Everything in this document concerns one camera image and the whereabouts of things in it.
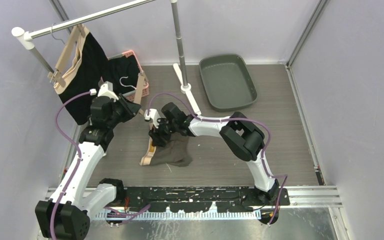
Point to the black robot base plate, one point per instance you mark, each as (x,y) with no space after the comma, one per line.
(227,199)

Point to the pink perforated plastic basket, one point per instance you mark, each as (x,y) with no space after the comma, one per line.
(127,54)

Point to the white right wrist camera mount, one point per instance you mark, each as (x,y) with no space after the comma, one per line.
(152,116)

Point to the grey-green plastic tub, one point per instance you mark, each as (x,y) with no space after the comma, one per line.
(227,82)

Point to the grey-brown underwear with beige waistband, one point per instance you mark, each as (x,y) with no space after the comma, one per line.
(174,153)

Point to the beige clip hanger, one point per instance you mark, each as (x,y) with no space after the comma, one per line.
(56,77)
(136,94)

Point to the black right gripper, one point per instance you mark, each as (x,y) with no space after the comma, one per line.
(155,133)

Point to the white and metal clothes rack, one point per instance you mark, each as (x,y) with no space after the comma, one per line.
(26,39)

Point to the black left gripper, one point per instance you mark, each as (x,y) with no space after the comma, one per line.
(129,108)

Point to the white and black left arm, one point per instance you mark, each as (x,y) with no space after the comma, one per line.
(67,214)

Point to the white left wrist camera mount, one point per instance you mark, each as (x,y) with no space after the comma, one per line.
(105,90)

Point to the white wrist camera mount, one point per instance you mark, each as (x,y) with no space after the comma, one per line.
(105,90)
(152,116)

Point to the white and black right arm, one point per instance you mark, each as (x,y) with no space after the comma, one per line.
(245,140)

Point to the black clothes in basket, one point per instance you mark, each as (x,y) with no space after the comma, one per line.
(123,73)

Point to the black underwear with beige waistband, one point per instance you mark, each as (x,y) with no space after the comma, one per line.
(88,67)

